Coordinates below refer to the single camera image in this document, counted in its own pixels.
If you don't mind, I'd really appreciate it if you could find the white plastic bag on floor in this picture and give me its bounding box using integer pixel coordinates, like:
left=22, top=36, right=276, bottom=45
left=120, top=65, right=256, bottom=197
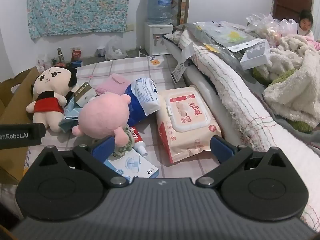
left=105, top=36, right=127, bottom=60

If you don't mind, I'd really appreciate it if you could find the clear plastic bags pile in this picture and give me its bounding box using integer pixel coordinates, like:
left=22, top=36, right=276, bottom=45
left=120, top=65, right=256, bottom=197
left=246, top=14, right=297, bottom=47

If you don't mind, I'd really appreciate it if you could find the light blue folded cloth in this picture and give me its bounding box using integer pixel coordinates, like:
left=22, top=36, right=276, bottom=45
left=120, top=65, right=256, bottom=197
left=59, top=96, right=82, bottom=133

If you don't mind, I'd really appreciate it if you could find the red toothpaste tube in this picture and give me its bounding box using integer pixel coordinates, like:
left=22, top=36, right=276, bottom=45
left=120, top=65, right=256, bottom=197
left=130, top=126, right=148, bottom=157

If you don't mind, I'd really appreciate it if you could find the white striped blanket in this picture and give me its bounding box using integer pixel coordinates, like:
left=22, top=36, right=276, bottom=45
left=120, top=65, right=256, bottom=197
left=171, top=29, right=319, bottom=231

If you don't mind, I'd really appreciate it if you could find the brown cardboard box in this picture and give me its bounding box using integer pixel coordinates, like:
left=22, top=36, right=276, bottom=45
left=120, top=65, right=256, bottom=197
left=1, top=67, right=39, bottom=185

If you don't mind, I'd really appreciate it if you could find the pink knitted sponge pad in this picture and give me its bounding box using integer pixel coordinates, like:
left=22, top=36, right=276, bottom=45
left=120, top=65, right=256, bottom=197
left=95, top=73, right=131, bottom=95

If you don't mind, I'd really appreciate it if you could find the gold tissue pack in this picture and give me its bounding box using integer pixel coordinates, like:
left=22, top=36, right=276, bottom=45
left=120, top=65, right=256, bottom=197
left=74, top=82, right=97, bottom=108

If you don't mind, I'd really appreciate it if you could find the blue water jug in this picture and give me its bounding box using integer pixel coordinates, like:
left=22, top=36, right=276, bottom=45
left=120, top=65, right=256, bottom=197
left=147, top=0, right=172, bottom=24

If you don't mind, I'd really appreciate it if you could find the pink round plush toy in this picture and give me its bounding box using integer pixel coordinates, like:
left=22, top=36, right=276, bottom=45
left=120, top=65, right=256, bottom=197
left=72, top=92, right=131, bottom=139

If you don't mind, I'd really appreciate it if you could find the blue white wet wipes pack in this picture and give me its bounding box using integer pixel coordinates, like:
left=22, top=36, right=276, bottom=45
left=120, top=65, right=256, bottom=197
left=124, top=77, right=160, bottom=127

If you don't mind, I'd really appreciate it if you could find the white small cardboard box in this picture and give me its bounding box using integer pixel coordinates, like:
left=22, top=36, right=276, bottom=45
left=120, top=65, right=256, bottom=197
left=240, top=40, right=270, bottom=70

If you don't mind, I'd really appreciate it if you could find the green patterned scrunchie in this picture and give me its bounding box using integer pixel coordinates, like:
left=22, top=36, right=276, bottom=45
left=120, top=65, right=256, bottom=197
left=114, top=125, right=135, bottom=157

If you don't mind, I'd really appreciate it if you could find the large beige baby wipes pack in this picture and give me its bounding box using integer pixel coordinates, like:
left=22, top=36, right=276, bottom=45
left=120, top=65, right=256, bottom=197
left=156, top=86, right=222, bottom=163

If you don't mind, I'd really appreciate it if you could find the floral teal wall cloth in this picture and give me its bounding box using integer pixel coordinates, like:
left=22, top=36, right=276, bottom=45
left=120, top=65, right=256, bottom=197
left=27, top=0, right=129, bottom=40

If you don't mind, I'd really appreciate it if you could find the cream fleece blanket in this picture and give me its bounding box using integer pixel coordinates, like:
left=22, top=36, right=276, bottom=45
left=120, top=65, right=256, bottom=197
left=253, top=35, right=319, bottom=132

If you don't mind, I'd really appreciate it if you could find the grey plastic packaging bag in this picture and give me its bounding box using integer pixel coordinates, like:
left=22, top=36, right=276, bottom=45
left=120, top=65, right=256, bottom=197
left=175, top=21, right=265, bottom=61

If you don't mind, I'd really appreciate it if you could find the black-haired red-dress plush doll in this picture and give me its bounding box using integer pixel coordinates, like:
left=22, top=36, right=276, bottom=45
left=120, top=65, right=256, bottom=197
left=26, top=67, right=79, bottom=132

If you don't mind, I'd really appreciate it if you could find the child in background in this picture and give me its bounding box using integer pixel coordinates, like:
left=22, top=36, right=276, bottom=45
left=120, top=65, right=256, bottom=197
left=297, top=9, right=314, bottom=40

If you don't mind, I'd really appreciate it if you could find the blue white mask box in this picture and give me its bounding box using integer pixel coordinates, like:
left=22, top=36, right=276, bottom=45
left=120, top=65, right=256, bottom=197
left=104, top=149, right=159, bottom=183

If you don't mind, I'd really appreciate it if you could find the white water dispenser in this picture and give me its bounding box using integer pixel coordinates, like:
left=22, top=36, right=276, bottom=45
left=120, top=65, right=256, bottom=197
left=144, top=22, right=174, bottom=56

